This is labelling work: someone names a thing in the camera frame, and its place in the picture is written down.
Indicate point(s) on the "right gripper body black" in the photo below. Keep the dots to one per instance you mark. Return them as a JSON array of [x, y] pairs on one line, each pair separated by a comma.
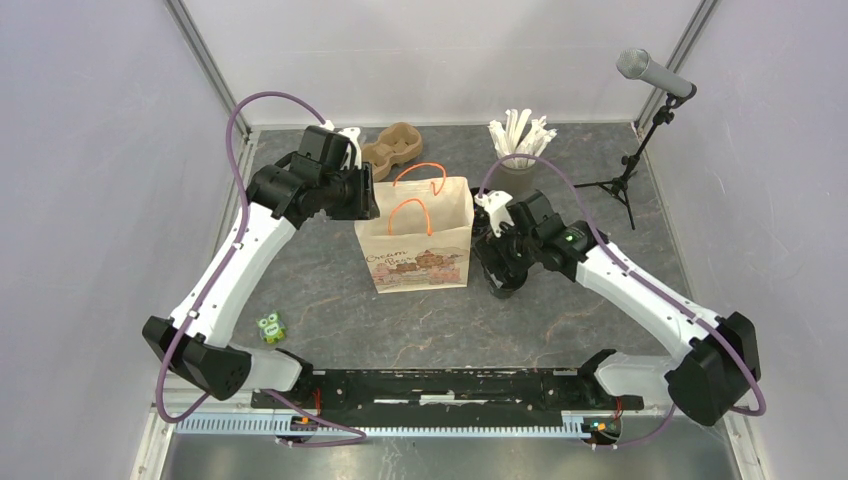
[[514, 248]]

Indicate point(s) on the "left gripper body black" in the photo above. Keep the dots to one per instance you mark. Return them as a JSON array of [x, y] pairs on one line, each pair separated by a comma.
[[352, 199]]

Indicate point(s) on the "brown paper bag orange handles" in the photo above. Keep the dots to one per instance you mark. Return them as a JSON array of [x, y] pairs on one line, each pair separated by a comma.
[[422, 237]]

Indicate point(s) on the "black coffee cup white lettering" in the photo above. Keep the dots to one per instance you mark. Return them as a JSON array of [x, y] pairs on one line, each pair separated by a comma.
[[480, 227]]

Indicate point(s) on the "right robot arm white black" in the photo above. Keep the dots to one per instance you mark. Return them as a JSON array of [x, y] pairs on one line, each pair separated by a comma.
[[711, 361]]

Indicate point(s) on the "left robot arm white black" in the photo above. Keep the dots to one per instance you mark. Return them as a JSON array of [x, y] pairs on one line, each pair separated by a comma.
[[325, 174]]

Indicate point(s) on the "grey straw holder cup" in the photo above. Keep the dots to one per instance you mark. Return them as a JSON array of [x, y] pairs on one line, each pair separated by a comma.
[[514, 181]]

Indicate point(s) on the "white wrapped straws bundle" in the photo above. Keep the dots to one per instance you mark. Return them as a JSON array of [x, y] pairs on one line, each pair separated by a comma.
[[520, 137]]

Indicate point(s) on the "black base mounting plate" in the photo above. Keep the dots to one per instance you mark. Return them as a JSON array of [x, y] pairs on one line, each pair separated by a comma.
[[454, 398]]

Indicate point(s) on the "small green toy box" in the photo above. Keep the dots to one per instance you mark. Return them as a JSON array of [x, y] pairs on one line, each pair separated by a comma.
[[272, 329]]

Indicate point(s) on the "black microphone tripod stand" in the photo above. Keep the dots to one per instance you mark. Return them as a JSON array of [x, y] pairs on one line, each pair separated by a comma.
[[617, 187]]

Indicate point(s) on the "grey microphone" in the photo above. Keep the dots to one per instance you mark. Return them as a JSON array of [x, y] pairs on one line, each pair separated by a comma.
[[637, 64]]

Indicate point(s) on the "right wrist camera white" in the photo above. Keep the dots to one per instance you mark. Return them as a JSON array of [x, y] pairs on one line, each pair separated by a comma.
[[495, 204]]

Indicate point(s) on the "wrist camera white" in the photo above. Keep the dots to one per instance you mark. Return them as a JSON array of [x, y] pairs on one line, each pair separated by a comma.
[[353, 154], [495, 204]]

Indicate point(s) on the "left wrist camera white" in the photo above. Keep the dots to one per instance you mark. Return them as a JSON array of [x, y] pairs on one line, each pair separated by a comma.
[[353, 154]]

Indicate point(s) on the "white toothed cable rail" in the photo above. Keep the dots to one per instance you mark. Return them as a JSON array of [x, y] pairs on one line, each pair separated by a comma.
[[296, 426]]

